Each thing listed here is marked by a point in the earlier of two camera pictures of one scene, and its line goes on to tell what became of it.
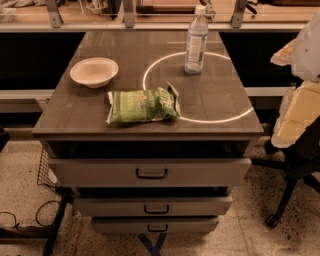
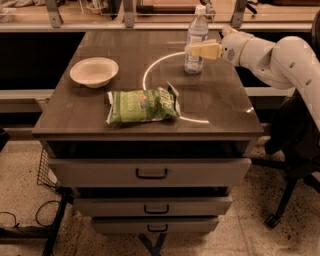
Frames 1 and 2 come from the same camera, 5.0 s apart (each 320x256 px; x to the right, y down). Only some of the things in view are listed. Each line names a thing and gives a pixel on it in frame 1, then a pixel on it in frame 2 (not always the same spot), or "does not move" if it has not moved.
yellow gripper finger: x=283 y=56 to x=233 y=42
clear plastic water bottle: x=197 y=40 does not move
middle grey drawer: x=156 y=206 does not move
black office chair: x=301 y=161 does not move
